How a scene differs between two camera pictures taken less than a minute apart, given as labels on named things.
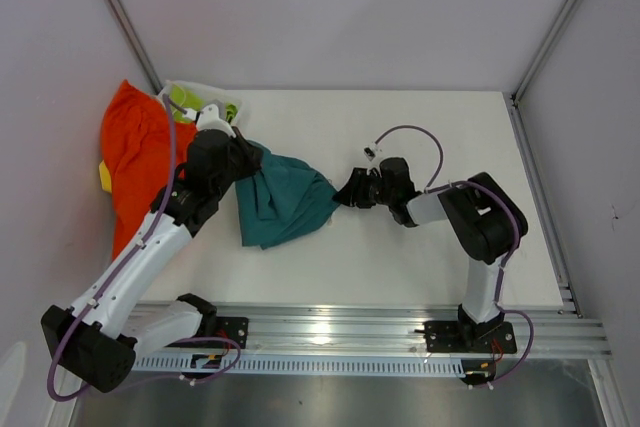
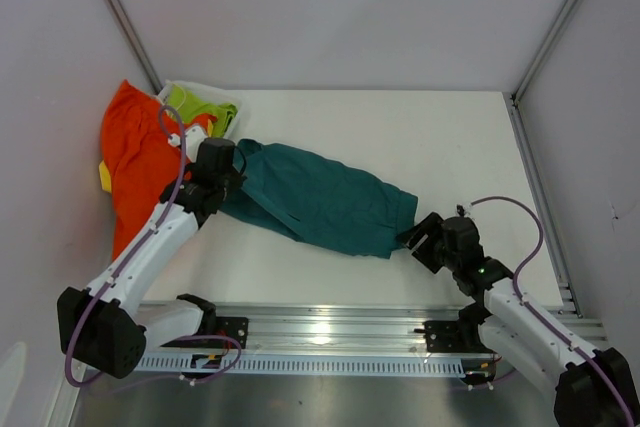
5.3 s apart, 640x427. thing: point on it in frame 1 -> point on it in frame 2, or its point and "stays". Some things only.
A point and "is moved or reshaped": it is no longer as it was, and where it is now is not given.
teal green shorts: x=284 y=200 is moved or reshaped
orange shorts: x=136 y=140 stays
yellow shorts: x=106 y=177 stays
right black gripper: x=353 y=192 -> x=429 y=226
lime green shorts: x=189 y=101 stays
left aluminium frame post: x=124 y=18 stays
